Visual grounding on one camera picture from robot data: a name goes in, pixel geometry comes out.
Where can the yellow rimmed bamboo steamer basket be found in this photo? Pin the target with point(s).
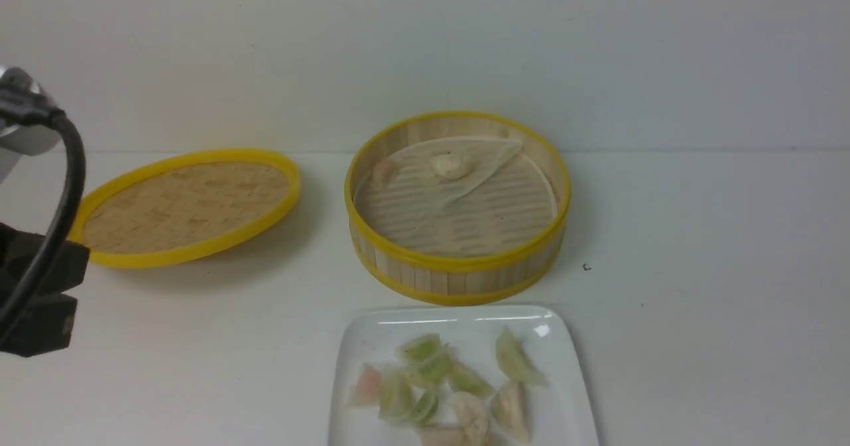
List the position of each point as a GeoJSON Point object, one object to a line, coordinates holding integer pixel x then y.
{"type": "Point", "coordinates": [457, 281]}

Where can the white dumpling plate centre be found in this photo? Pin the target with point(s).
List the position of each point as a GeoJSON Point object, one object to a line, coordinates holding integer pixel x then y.
{"type": "Point", "coordinates": [472, 418]}

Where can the yellow rimmed bamboo steamer lid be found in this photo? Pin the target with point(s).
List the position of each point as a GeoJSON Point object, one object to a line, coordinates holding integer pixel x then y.
{"type": "Point", "coordinates": [186, 207]}

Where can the pink dumpling plate left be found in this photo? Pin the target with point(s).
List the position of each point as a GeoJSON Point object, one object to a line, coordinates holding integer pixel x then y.
{"type": "Point", "coordinates": [367, 389]}

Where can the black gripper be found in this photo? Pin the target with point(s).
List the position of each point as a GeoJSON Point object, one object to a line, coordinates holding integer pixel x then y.
{"type": "Point", "coordinates": [47, 324]}

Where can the pale pink dumpling in steamer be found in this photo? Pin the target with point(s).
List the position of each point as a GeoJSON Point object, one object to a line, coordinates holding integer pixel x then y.
{"type": "Point", "coordinates": [384, 172]}

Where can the white square plate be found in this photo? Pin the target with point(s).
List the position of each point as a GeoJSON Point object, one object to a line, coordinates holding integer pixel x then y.
{"type": "Point", "coordinates": [560, 413]}

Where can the white steamer liner paper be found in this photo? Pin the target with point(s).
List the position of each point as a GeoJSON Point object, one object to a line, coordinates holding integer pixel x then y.
{"type": "Point", "coordinates": [505, 202]}

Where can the green dumpling plate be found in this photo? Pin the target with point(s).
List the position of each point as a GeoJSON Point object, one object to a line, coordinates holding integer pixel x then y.
{"type": "Point", "coordinates": [462, 378]}
{"type": "Point", "coordinates": [423, 410]}
{"type": "Point", "coordinates": [396, 397]}
{"type": "Point", "coordinates": [427, 360]}

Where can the pink dumpling plate bottom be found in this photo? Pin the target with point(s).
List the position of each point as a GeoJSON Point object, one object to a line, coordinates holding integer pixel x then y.
{"type": "Point", "coordinates": [442, 436]}

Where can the tan dumpling plate right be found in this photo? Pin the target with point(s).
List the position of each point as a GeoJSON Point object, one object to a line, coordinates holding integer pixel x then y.
{"type": "Point", "coordinates": [509, 409]}

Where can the green dumpling plate left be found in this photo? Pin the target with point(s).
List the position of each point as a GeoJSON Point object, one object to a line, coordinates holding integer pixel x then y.
{"type": "Point", "coordinates": [396, 397]}

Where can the green dumpling plate top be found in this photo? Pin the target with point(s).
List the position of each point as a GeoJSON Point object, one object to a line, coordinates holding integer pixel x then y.
{"type": "Point", "coordinates": [427, 360]}

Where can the green dumpling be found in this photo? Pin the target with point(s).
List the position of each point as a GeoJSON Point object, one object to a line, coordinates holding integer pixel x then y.
{"type": "Point", "coordinates": [513, 361]}

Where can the white dumpling in steamer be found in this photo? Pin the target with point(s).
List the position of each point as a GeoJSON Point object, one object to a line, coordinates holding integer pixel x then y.
{"type": "Point", "coordinates": [452, 166]}

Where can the pink dumpling plate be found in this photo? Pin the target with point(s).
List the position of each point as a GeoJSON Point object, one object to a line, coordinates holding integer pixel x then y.
{"type": "Point", "coordinates": [367, 389]}
{"type": "Point", "coordinates": [442, 436]}

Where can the green dumpling plate centre right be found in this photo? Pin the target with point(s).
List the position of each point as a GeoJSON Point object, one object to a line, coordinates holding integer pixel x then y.
{"type": "Point", "coordinates": [462, 378]}

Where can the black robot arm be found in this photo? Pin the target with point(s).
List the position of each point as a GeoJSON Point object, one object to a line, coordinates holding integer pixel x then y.
{"type": "Point", "coordinates": [38, 270]}

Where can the green dumpling plate lower middle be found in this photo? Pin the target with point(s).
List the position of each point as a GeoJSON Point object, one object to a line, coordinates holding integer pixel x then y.
{"type": "Point", "coordinates": [423, 410]}

